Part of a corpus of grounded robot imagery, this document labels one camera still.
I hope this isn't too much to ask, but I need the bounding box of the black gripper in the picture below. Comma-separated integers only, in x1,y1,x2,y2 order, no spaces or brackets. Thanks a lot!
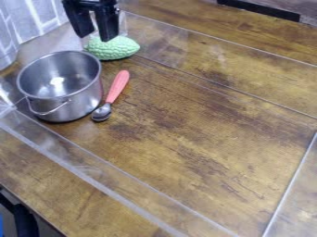
62,0,119,42

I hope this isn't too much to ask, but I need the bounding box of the silver metal pot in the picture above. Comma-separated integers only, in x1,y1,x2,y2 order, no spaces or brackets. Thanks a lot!
16,51,105,122

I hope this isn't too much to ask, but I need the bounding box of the black bar at back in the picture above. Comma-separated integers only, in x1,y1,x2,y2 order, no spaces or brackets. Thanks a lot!
217,0,301,22

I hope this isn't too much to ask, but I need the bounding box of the black table leg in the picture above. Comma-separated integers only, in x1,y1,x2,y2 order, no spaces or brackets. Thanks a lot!
0,193,40,237

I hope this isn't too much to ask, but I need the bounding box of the red handled metal spoon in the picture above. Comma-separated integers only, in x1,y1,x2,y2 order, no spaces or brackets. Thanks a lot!
92,70,130,122

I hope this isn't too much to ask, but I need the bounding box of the clear acrylic tray wall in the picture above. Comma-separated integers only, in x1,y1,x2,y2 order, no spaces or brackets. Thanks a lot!
0,14,317,237

